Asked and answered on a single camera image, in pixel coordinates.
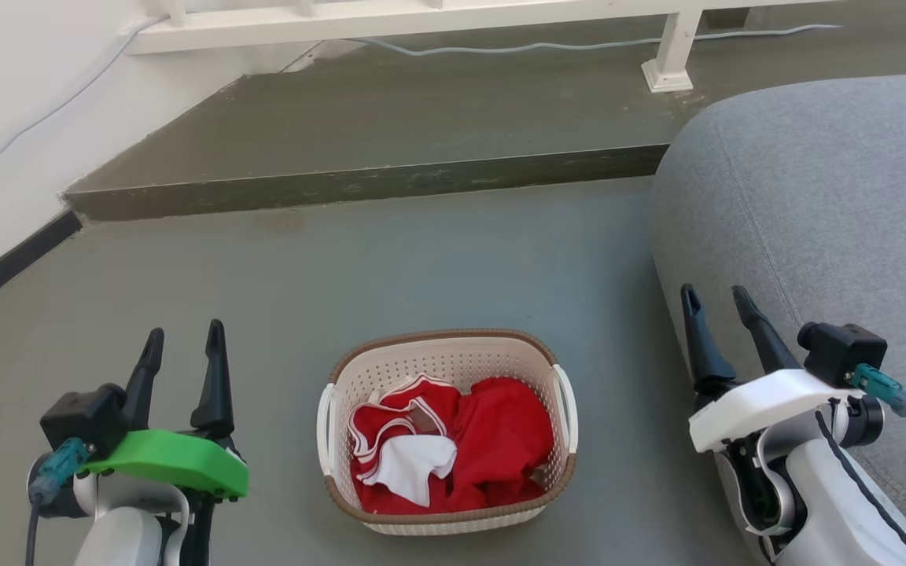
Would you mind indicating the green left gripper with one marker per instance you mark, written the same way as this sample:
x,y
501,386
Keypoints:
x,y
178,460

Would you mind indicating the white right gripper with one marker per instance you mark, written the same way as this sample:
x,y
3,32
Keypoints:
x,y
760,401

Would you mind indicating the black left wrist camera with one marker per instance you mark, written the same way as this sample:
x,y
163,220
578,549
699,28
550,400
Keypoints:
x,y
83,420

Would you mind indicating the white railing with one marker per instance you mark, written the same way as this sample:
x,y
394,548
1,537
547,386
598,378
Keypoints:
x,y
390,22

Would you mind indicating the red garment with white trim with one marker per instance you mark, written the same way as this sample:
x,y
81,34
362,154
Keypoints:
x,y
398,413

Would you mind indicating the black baseboard strip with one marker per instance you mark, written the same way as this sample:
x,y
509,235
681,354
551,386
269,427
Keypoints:
x,y
5,266

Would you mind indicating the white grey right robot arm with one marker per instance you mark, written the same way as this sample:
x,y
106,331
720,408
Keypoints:
x,y
830,503

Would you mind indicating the grey fabric sofa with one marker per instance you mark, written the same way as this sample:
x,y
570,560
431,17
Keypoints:
x,y
815,196

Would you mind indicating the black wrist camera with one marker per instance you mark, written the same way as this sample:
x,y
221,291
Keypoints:
x,y
842,354
83,420

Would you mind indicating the plain red garment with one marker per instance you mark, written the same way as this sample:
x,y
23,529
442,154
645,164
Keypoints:
x,y
500,440

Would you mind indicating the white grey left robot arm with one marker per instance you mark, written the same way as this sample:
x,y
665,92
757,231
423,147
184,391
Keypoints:
x,y
123,534

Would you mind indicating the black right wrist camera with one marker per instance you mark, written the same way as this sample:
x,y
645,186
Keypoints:
x,y
842,354

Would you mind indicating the cream laundry basket brown rim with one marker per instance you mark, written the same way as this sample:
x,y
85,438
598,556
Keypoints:
x,y
445,355

